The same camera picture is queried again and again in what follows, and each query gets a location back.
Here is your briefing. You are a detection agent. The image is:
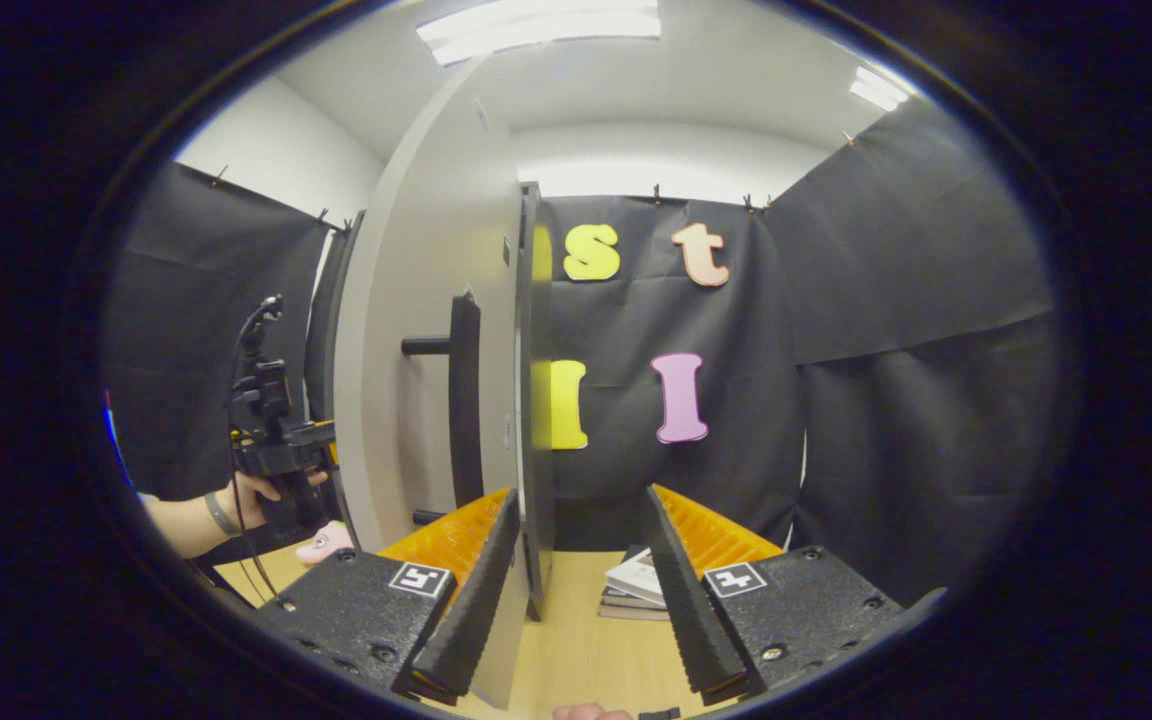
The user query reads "black cabinet door handle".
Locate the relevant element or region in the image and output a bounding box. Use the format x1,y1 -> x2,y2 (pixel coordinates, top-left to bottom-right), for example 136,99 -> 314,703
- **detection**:
401,290 -> 483,528

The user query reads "black backdrop cloth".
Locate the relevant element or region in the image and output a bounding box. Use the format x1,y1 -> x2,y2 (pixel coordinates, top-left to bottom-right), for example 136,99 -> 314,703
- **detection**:
101,100 -> 1062,606

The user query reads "white photo cover book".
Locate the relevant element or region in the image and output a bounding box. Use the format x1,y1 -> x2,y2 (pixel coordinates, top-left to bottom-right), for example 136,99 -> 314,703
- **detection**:
604,547 -> 667,606

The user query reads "long ceiling light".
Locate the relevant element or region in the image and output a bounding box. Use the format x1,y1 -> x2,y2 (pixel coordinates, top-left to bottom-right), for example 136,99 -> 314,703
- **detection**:
416,0 -> 662,66

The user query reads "pink plush toy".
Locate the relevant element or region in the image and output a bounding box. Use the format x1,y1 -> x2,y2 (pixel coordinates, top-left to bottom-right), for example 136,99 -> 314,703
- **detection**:
296,520 -> 357,568

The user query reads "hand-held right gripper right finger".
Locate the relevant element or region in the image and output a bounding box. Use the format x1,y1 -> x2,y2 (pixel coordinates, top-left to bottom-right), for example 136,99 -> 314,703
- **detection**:
644,484 -> 907,707

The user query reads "grey cabinet door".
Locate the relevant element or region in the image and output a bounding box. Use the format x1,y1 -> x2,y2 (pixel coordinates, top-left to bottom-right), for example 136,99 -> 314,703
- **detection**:
334,60 -> 532,711

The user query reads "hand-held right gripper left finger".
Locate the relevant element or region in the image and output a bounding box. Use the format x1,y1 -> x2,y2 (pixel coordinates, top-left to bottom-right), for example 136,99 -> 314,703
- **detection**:
254,487 -> 523,707

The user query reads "grey wristband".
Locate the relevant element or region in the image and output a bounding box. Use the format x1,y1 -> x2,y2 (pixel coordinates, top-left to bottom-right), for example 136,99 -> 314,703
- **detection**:
204,490 -> 242,538

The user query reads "dark book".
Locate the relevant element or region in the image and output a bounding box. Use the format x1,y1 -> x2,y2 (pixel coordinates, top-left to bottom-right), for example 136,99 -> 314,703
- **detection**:
598,585 -> 672,621

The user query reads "small ceiling light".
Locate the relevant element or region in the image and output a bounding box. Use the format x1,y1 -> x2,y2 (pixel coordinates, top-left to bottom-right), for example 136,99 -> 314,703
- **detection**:
848,65 -> 909,111

